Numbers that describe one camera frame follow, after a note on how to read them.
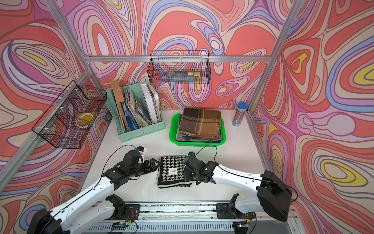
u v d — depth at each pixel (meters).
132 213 0.72
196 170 0.61
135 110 0.91
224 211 0.72
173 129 1.01
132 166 0.64
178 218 0.73
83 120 0.70
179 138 0.94
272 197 0.41
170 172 0.82
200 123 0.93
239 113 0.99
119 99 0.80
